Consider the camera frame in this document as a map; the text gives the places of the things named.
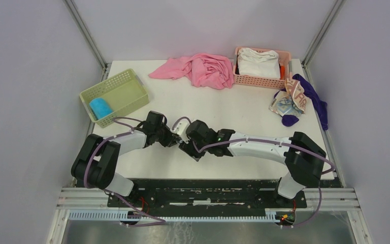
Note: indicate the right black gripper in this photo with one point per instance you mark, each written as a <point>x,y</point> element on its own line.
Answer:
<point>187,147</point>

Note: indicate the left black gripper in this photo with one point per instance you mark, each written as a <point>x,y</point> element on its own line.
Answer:
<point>171,138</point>

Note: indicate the green plastic basket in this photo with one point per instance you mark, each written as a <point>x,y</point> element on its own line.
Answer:
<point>124,93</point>

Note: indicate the blue towel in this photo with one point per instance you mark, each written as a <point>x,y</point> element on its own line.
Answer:
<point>100,108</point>

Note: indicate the beige rabbit print towel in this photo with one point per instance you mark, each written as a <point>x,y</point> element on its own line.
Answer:
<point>292,101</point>

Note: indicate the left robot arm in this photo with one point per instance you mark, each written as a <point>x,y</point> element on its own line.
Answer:
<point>96,162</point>

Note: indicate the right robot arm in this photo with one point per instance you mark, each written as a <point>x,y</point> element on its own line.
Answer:
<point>303,158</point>

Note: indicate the pink towel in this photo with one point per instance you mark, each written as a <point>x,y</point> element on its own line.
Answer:
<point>202,70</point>

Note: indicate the white folded towel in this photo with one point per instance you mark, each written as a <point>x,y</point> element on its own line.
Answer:
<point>258,64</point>

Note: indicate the orange item in basket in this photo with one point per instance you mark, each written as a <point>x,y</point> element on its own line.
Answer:
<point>282,72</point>

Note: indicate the pink plastic basket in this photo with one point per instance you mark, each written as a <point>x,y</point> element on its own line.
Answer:
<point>284,60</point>

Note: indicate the purple cloth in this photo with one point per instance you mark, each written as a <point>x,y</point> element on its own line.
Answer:
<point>319,105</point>

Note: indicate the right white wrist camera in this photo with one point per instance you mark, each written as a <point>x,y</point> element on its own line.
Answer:
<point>181,127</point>

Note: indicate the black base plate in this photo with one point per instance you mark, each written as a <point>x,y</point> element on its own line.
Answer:
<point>210,198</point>

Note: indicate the white cable duct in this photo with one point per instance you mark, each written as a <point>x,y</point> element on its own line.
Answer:
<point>127,216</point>

